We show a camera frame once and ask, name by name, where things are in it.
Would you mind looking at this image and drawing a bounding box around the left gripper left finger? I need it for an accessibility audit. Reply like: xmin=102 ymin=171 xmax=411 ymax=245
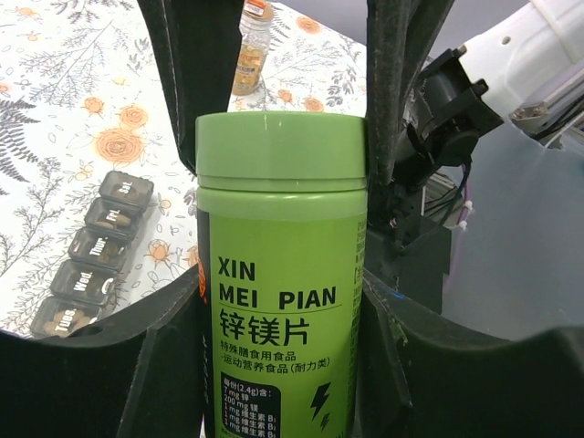
xmin=1 ymin=268 xmax=203 ymax=437

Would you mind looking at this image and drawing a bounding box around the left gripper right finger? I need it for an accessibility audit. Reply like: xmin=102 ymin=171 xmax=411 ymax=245
xmin=356 ymin=274 xmax=583 ymax=437

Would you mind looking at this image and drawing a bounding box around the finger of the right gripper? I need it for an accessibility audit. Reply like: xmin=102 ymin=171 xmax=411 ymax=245
xmin=138 ymin=0 xmax=242 ymax=172
xmin=366 ymin=0 xmax=454 ymax=185

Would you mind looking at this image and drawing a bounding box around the grey weekly pill organizer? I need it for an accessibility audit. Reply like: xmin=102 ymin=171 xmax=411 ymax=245
xmin=30 ymin=171 xmax=154 ymax=338

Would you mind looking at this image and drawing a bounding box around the green pill bottle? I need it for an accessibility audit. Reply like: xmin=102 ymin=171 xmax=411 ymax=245
xmin=195 ymin=111 xmax=368 ymax=437

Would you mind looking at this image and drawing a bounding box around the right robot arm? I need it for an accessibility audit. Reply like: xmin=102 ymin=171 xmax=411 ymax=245
xmin=139 ymin=1 xmax=583 ymax=192

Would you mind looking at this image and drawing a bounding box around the clear amber pill bottle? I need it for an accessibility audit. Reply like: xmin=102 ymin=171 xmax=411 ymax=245
xmin=232 ymin=0 xmax=274 ymax=96

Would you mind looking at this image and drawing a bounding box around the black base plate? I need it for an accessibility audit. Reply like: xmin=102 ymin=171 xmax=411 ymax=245
xmin=364 ymin=172 xmax=475 ymax=316

